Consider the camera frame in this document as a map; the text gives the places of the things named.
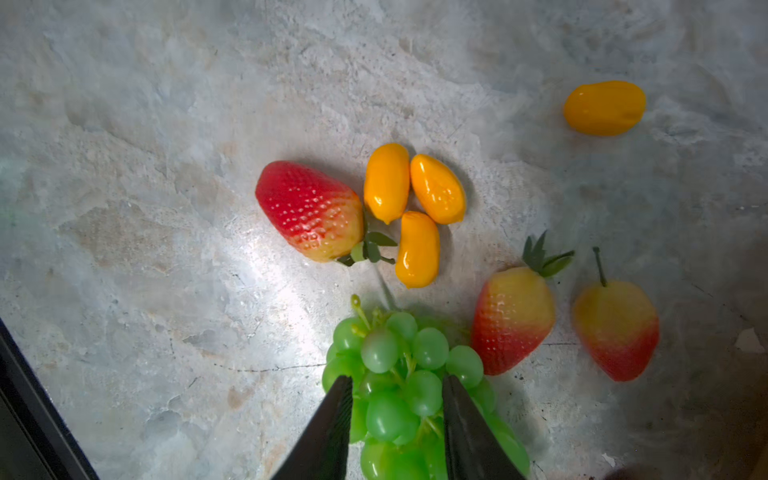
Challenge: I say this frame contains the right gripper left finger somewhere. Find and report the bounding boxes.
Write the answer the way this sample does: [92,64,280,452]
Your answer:
[273,375,353,480]

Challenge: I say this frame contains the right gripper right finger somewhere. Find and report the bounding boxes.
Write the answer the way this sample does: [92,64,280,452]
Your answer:
[442,375,525,480]

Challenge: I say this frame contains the green grape bunch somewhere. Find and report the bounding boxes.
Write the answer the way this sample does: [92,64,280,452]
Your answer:
[322,295,531,479]

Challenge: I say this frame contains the strawberry middle left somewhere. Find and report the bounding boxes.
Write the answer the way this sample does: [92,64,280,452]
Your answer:
[470,234,575,376]

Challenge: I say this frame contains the strawberry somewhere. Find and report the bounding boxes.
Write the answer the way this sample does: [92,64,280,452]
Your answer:
[255,161,397,266]
[571,246,660,382]
[470,234,575,376]

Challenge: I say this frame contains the yellow kumquat cluster right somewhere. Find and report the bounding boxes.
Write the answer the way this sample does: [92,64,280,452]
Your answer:
[395,211,440,289]

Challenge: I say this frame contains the yellow kumquat cluster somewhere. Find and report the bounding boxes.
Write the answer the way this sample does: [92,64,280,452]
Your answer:
[364,143,410,225]
[410,154,467,225]
[395,211,440,289]

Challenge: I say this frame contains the strawberry upper left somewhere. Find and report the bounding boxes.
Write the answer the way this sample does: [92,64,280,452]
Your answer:
[571,246,660,382]

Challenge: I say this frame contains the strawberry lower left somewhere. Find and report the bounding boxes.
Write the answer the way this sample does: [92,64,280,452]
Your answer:
[255,161,397,266]

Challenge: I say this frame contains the yellow kumquat cluster top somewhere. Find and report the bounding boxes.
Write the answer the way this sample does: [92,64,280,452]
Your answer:
[410,154,467,225]

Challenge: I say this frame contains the yellow kumquat cluster left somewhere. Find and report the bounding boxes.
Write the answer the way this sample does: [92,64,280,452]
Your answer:
[364,143,410,225]

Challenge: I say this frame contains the lone yellow kumquat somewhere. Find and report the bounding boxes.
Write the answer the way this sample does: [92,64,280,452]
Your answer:
[563,81,646,137]

